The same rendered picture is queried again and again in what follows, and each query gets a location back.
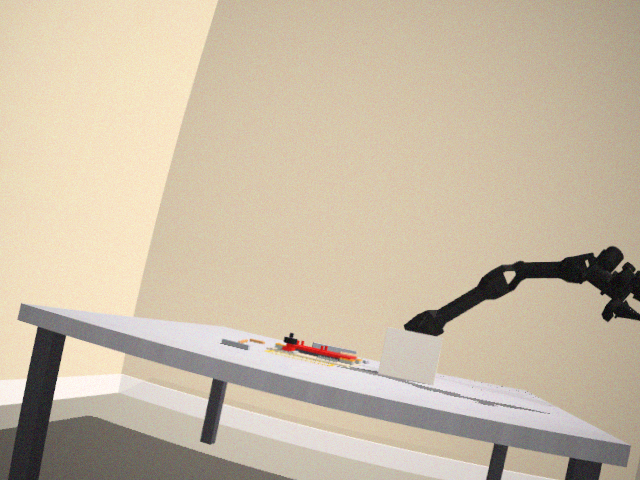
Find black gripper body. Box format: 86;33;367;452
598;270;640;322

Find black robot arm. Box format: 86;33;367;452
404;246;636;336

